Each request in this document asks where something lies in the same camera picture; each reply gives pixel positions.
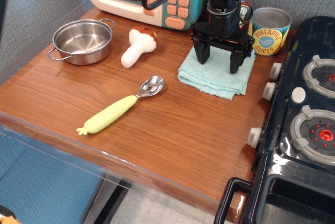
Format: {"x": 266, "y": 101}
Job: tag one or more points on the green handled metal spoon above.
{"x": 107, "y": 116}

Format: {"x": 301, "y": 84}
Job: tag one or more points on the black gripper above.
{"x": 222, "y": 31}

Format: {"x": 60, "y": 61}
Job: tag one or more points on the tomato sauce can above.
{"x": 246, "y": 12}

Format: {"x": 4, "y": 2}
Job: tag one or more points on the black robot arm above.
{"x": 223, "y": 6}

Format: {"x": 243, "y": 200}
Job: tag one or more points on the small steel pot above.
{"x": 83, "y": 42}

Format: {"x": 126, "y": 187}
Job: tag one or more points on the pineapple slices can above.
{"x": 269, "y": 28}

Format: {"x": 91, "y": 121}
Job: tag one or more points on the black toy stove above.
{"x": 293, "y": 169}

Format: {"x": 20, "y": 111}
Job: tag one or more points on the light blue towel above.
{"x": 214, "y": 76}

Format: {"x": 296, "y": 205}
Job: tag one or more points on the white plush mushroom toy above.
{"x": 142, "y": 40}

